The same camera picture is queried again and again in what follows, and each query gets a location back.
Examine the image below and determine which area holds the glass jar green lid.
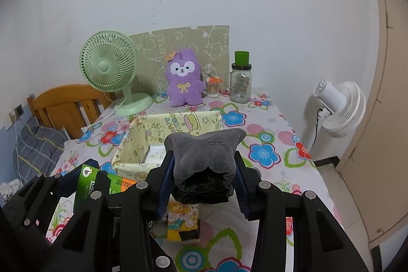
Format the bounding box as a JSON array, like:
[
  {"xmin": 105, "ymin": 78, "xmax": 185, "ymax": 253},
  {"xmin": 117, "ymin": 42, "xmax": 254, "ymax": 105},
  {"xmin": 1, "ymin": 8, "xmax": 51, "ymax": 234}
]
[{"xmin": 229, "ymin": 50, "xmax": 252, "ymax": 103}]

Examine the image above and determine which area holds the green desk fan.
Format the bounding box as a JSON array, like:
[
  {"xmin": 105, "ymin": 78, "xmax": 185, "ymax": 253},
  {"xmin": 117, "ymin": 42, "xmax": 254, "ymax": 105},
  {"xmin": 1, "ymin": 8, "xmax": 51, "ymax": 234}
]
[{"xmin": 80, "ymin": 30, "xmax": 153, "ymax": 117}]

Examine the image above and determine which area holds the grey plaid bedding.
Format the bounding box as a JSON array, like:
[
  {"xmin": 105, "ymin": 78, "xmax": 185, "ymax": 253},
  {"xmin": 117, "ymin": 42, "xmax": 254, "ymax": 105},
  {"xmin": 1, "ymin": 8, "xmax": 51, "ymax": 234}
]
[{"xmin": 13, "ymin": 117, "xmax": 68, "ymax": 185}]

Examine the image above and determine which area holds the yellow cartoon tissue pack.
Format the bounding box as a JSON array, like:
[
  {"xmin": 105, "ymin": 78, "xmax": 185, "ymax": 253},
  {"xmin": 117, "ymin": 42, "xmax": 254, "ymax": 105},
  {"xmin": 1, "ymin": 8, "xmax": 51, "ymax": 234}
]
[{"xmin": 167, "ymin": 197, "xmax": 200, "ymax": 244}]

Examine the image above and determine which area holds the beige door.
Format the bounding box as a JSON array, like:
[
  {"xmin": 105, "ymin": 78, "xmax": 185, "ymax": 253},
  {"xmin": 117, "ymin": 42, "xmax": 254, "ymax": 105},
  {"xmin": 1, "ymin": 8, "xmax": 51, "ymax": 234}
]
[{"xmin": 337, "ymin": 0, "xmax": 407, "ymax": 249}]

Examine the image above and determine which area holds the grey soft cloth bundle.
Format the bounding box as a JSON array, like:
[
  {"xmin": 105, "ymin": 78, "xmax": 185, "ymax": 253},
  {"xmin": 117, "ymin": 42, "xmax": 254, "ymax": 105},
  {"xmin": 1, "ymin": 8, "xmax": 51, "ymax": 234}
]
[{"xmin": 164, "ymin": 128, "xmax": 246, "ymax": 205}]

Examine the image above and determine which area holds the patterned cardboard panel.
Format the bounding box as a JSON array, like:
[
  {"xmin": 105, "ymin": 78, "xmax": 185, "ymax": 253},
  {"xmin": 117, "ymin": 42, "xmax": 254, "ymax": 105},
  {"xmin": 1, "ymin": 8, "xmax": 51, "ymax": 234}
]
[{"xmin": 130, "ymin": 25, "xmax": 230, "ymax": 95}]

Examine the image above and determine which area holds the small cup with orange lid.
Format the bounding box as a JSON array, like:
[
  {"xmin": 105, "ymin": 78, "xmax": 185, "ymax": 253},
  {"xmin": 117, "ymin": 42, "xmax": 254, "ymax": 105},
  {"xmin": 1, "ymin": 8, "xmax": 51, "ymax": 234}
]
[{"xmin": 205, "ymin": 74, "xmax": 223, "ymax": 98}]

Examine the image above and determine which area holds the floral tablecloth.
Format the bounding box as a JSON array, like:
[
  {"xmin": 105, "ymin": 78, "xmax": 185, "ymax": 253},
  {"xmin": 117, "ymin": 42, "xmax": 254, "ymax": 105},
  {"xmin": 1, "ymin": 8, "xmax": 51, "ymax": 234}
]
[{"xmin": 53, "ymin": 90, "xmax": 336, "ymax": 271}]

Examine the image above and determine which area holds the yellow cartoon storage box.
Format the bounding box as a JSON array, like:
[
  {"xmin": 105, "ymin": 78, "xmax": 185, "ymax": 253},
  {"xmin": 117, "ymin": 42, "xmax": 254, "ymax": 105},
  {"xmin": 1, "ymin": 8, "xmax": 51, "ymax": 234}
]
[{"xmin": 111, "ymin": 110, "xmax": 225, "ymax": 182}]

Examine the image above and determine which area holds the purple plush toy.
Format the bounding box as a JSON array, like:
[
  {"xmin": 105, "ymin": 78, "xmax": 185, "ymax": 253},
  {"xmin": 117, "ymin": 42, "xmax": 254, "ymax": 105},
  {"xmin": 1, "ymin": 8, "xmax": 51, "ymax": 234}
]
[{"xmin": 165, "ymin": 49, "xmax": 205, "ymax": 107}]

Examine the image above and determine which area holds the white fan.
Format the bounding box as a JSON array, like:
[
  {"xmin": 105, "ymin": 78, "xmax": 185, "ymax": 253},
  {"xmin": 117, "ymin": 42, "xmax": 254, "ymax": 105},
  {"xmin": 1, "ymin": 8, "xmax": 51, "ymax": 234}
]
[{"xmin": 313, "ymin": 79, "xmax": 366, "ymax": 138}]

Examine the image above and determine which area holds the green orange packet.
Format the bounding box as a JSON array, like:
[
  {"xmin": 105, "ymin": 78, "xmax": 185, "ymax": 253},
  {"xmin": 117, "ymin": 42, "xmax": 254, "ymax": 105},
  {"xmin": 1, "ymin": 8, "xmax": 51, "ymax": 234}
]
[{"xmin": 73, "ymin": 164, "xmax": 136, "ymax": 213}]

